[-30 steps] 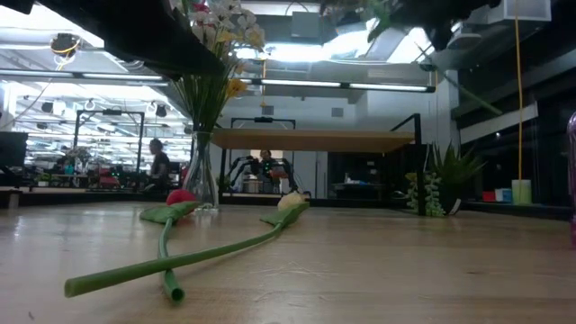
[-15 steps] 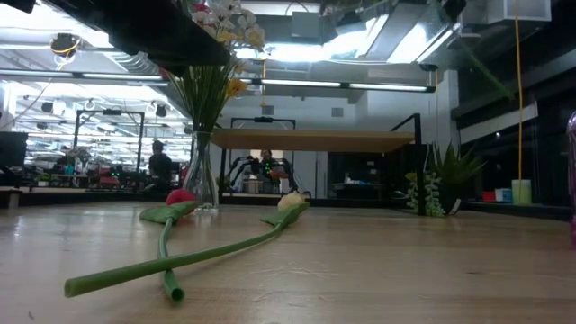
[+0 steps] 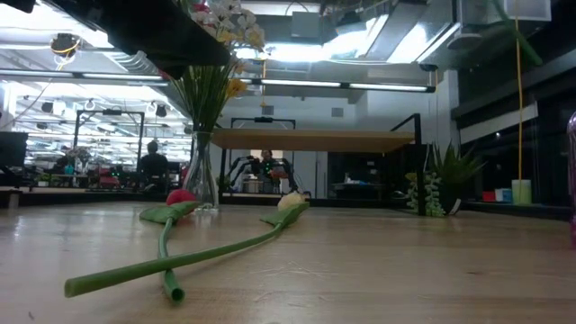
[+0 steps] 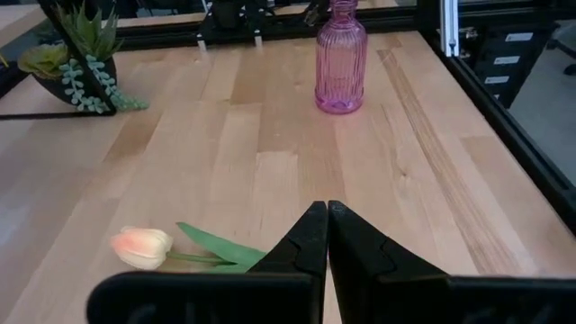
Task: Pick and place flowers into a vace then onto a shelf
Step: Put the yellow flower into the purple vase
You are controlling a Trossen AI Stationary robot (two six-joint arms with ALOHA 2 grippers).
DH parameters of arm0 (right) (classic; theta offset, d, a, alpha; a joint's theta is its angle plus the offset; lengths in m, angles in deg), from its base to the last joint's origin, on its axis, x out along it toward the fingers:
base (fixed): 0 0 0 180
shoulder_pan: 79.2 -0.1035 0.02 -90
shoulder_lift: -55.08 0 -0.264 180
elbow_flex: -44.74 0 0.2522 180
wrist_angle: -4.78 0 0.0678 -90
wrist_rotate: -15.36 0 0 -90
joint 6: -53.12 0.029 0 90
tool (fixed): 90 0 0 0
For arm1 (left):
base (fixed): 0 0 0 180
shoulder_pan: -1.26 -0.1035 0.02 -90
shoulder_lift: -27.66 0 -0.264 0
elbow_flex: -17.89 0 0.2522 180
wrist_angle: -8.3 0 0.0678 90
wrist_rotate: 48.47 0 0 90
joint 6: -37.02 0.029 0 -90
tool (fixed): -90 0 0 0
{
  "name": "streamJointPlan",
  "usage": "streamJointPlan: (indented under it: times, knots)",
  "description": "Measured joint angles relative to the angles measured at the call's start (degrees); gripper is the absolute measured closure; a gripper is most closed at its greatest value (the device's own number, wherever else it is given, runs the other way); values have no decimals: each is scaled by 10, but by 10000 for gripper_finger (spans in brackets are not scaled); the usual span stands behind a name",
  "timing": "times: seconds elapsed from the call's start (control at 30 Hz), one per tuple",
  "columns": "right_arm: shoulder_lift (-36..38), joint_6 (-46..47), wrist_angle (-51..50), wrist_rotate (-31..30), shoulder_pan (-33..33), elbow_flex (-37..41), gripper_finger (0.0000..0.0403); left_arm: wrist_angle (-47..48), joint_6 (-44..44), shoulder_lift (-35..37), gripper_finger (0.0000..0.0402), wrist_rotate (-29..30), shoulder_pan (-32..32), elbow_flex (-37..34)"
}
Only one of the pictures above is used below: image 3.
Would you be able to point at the white artificial flower bunch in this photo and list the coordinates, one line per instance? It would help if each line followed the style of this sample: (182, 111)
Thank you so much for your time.
(247, 27)

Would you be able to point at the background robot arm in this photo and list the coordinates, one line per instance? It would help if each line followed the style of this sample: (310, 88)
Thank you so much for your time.
(238, 171)
(294, 177)

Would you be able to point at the red artificial flower bunch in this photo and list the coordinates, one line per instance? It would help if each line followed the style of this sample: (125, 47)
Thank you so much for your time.
(201, 6)

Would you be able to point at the peach cream artificial tulip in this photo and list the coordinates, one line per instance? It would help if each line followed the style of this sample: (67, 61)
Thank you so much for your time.
(290, 201)

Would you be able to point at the silver ribbed ceiling duct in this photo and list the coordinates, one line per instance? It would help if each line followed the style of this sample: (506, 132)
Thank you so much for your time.
(135, 60)

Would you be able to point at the wooden shelf board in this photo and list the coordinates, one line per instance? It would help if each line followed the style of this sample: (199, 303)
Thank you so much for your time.
(315, 140)

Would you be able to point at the grey ceiling unit box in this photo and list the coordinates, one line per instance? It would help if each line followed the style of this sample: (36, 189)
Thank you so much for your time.
(306, 24)

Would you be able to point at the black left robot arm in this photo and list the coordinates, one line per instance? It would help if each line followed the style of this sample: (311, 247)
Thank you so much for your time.
(13, 4)

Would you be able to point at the grey wall vent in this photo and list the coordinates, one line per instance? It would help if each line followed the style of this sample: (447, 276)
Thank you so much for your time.
(337, 112)
(267, 110)

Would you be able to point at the black metal shelf frame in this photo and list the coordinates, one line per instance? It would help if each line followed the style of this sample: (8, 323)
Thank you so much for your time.
(419, 171)

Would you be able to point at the yellow artificial tulip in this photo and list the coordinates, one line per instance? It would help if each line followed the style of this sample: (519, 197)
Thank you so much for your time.
(524, 42)

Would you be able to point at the black computer monitor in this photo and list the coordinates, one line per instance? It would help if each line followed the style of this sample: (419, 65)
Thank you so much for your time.
(13, 148)

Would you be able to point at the small white blue box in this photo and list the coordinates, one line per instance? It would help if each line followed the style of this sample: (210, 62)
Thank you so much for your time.
(504, 195)

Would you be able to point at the white ceiling fixture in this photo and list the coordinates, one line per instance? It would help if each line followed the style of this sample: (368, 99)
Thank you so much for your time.
(465, 40)

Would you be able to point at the red artificial tulip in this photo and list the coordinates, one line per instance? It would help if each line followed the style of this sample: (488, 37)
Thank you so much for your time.
(180, 197)

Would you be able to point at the long ceiling light tube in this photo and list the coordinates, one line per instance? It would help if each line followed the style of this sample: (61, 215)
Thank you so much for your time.
(117, 77)
(301, 83)
(246, 81)
(387, 87)
(36, 73)

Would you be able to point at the potted artificial succulent plant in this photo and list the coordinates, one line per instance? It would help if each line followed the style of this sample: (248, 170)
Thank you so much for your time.
(450, 180)

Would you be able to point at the clear glass vase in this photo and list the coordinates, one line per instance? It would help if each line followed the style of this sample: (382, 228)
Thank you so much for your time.
(200, 180)

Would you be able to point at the pale green cylinder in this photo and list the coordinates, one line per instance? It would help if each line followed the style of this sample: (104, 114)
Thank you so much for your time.
(522, 192)

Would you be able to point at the purple ribbed glass vase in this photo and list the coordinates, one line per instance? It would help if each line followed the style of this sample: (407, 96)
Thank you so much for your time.
(573, 180)

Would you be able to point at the person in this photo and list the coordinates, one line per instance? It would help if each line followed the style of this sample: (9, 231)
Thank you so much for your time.
(268, 159)
(154, 166)

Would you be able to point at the yellow artificial flower bunch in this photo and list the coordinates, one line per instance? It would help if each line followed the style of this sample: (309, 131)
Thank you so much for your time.
(236, 87)

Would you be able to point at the black background rig frame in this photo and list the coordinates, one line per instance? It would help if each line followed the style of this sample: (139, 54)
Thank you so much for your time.
(110, 112)
(263, 119)

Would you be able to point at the small red box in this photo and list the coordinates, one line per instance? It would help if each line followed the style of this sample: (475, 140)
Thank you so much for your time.
(488, 196)

